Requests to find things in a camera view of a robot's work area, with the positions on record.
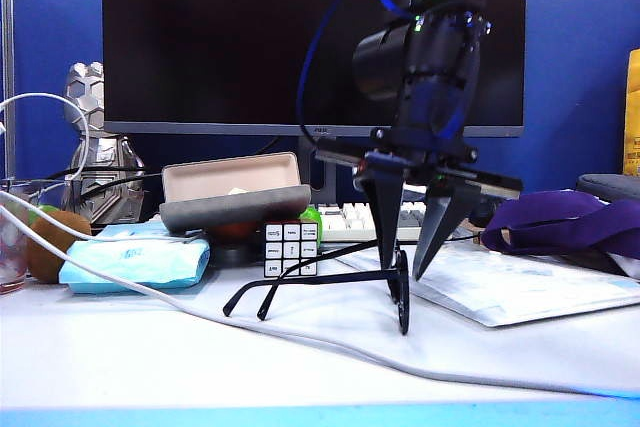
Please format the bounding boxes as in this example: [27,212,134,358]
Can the black computer monitor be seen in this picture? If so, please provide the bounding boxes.
[102,0,527,139]

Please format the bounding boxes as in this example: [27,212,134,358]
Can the grey glasses case pink lining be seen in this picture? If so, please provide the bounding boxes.
[159,151,313,236]

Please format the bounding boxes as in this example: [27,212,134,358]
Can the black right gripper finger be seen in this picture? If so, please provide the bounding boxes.
[411,185,481,282]
[366,174,406,298]

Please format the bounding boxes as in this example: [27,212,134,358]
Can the brown kiwi fruit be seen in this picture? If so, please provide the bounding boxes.
[25,210,94,285]

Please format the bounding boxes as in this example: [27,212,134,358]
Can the black frame glasses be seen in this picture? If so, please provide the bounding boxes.
[222,240,412,336]

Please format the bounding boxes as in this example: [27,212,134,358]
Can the white and grey keyboard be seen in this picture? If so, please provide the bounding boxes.
[317,200,427,244]

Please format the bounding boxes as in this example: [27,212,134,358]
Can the grey monitor stand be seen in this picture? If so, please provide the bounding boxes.
[298,136,342,194]

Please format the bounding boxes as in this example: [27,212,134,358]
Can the yellow bag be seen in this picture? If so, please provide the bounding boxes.
[622,48,640,177]

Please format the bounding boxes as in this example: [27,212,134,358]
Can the clear glass cup ribbon print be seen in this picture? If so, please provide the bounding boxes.
[0,179,32,296]

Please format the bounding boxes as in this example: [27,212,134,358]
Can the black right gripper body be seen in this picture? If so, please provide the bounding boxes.
[314,96,524,201]

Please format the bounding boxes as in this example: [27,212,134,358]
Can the black cable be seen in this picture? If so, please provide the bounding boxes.
[81,172,164,198]
[44,162,147,182]

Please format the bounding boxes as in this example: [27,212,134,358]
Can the light blue wet wipes pack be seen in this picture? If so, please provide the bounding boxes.
[58,224,212,295]

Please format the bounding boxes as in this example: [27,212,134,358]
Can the blue robot arm cable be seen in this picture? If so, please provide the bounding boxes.
[295,0,479,142]

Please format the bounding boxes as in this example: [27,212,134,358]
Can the clear plastic document bag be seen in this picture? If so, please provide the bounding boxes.
[344,240,640,329]

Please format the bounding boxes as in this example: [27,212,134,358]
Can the grey pouch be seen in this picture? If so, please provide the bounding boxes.
[577,173,640,206]

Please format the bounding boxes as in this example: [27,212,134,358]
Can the silver faceted trophy figurine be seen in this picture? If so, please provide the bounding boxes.
[63,62,147,226]

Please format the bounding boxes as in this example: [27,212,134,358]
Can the thick white cable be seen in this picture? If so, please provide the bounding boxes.
[0,190,640,398]

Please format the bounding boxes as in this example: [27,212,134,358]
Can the thin white cable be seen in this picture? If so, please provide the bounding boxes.
[0,93,206,244]

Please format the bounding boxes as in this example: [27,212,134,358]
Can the purple fabric bag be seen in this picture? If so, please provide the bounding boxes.
[480,190,640,261]

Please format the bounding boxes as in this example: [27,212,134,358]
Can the black puzzle cube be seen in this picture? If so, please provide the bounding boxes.
[263,219,320,279]

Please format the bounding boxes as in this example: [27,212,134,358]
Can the black computer mouse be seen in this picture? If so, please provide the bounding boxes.
[469,196,504,229]

